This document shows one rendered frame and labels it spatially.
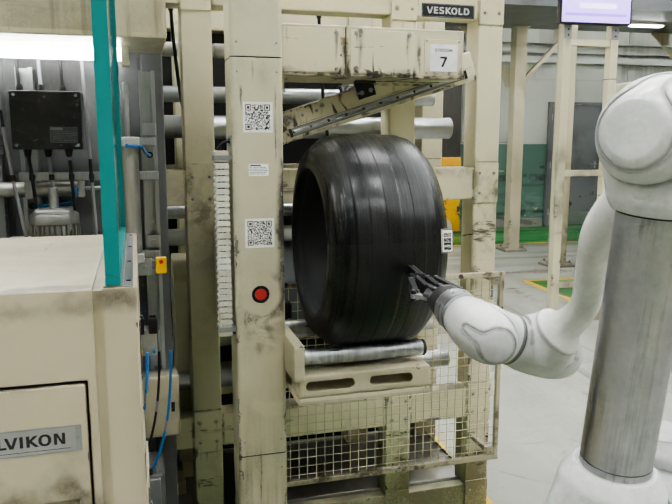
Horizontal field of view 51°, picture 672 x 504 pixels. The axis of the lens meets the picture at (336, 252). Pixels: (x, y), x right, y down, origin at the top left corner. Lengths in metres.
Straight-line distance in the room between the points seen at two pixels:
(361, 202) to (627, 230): 0.83
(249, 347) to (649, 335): 1.11
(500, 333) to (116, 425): 0.69
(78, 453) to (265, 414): 0.98
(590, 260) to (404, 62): 1.10
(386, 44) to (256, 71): 0.52
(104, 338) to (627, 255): 0.68
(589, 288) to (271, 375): 0.91
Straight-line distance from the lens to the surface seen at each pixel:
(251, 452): 1.95
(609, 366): 1.03
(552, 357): 1.42
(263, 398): 1.90
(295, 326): 2.08
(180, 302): 2.57
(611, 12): 6.01
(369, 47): 2.14
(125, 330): 0.94
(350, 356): 1.84
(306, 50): 2.09
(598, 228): 1.21
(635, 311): 0.99
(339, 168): 1.73
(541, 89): 12.50
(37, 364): 0.96
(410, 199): 1.71
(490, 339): 1.31
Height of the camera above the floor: 1.45
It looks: 9 degrees down
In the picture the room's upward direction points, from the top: straight up
